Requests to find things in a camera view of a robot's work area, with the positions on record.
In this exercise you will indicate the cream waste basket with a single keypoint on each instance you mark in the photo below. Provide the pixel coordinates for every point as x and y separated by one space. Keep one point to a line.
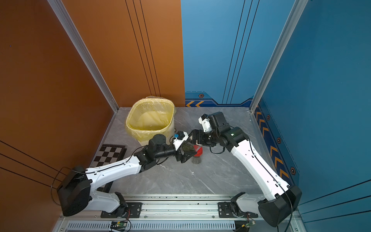
171 129

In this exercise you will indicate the green circuit board right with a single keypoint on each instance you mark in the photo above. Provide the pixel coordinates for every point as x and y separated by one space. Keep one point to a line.
248 224

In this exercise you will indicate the aluminium corner post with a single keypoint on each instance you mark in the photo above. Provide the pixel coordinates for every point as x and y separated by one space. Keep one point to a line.
287 31
67 23

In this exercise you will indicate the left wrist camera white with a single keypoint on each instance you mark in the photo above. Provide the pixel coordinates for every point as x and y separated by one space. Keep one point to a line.
179 138

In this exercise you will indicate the beige jar lid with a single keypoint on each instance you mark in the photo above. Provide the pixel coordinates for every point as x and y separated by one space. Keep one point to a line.
194 138

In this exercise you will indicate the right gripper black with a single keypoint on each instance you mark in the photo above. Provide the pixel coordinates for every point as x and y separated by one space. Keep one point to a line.
200 139

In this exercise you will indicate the aluminium corner post left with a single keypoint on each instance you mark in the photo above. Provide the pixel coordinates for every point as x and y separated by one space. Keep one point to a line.
67 23

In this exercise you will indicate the green circuit board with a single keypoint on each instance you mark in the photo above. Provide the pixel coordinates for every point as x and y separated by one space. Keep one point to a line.
118 226
248 224

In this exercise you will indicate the green circuit board left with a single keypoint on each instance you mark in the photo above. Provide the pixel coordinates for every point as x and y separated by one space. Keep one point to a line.
118 226

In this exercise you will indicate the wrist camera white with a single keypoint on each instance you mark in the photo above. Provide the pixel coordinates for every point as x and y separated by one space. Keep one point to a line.
179 138
204 120

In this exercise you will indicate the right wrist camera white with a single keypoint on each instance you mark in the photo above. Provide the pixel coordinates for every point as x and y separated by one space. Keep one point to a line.
204 120

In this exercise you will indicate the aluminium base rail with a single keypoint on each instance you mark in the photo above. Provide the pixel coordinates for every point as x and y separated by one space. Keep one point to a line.
195 212

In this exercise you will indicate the aluminium corner post right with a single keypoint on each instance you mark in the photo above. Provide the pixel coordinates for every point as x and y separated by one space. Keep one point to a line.
287 31

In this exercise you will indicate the glass jar red lid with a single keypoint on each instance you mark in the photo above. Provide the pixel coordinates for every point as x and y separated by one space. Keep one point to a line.
196 159

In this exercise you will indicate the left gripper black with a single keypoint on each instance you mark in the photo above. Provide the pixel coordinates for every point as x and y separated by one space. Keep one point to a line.
183 157

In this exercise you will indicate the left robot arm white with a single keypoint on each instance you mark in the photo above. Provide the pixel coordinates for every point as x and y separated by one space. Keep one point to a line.
79 190

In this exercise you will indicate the black white checkerboard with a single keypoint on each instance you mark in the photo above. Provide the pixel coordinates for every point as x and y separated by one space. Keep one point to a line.
108 154

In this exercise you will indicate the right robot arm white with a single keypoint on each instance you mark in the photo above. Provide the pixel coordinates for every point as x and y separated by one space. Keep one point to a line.
280 199

